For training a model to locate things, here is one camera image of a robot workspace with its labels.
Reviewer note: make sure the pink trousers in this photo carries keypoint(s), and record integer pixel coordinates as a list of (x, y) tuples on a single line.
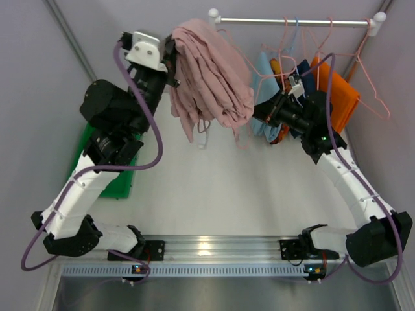
[(214, 82)]

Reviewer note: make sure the bright orange trousers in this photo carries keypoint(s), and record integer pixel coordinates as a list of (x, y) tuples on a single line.
[(344, 98)]

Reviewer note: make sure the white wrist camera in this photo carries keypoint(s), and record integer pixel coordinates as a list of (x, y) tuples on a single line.
[(145, 49), (297, 89)]

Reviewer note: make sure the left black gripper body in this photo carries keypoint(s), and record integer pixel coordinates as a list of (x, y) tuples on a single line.
[(169, 60)]

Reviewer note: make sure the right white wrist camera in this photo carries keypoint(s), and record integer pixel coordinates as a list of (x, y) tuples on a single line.
[(297, 89)]

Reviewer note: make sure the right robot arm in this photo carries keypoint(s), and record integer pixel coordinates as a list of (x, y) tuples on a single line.
[(381, 232)]

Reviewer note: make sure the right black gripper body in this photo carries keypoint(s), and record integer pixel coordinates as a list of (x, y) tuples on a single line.
[(272, 110)]

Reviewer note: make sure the pink hanger of blue trousers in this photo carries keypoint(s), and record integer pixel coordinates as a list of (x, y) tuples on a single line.
[(267, 48)]

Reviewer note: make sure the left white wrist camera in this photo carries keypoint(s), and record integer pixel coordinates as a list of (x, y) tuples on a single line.
[(145, 49)]

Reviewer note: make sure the white metal clothes rack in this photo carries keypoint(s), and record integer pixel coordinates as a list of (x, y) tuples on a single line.
[(215, 19)]

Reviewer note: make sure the empty pink wire hanger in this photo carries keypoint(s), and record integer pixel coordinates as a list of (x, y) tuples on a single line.
[(374, 25)]

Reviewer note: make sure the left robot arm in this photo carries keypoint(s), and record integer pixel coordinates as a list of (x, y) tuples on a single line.
[(118, 118)]

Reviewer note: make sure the aluminium mounting rail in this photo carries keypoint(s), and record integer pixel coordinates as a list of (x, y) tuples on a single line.
[(192, 249)]

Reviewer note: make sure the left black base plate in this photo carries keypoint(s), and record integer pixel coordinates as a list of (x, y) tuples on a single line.
[(150, 250)]

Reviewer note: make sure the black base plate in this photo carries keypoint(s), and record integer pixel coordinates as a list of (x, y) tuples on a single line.
[(296, 249), (150, 250)]

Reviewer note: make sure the green plastic bin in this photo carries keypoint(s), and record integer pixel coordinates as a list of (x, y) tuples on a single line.
[(117, 189)]

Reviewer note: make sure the orange patterned trousers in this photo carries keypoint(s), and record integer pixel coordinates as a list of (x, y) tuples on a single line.
[(282, 82)]

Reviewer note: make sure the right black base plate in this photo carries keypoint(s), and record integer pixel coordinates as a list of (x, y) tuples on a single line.
[(296, 249)]

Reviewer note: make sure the light blue trousers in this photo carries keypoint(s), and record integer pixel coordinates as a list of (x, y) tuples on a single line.
[(265, 87)]

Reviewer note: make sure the slotted grey cable duct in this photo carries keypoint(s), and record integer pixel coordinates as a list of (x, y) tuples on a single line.
[(186, 270)]

